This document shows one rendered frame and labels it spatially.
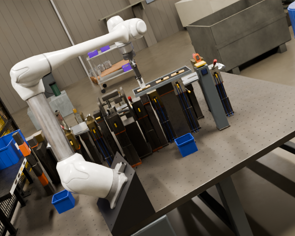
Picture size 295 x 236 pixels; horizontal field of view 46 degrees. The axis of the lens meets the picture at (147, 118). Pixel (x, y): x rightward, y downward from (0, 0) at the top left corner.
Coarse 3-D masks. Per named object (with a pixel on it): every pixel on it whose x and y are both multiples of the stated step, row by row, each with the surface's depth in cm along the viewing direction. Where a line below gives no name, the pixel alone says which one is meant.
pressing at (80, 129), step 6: (222, 66) 241; (186, 78) 252; (192, 78) 246; (198, 78) 241; (186, 84) 241; (120, 108) 252; (126, 108) 245; (132, 108) 241; (108, 114) 251; (78, 126) 254; (84, 126) 248; (78, 132) 242; (84, 132) 239; (48, 144) 245
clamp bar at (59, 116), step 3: (57, 111) 226; (57, 114) 225; (60, 114) 227; (57, 117) 227; (60, 117) 227; (60, 120) 228; (63, 120) 229; (60, 123) 229; (63, 123) 230; (66, 126) 231; (66, 132) 235
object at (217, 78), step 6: (210, 66) 233; (216, 66) 228; (210, 72) 229; (216, 72) 229; (216, 78) 231; (216, 84) 232; (222, 84) 234; (222, 90) 235; (222, 96) 236; (222, 102) 237; (228, 102) 238; (228, 108) 239; (228, 114) 238
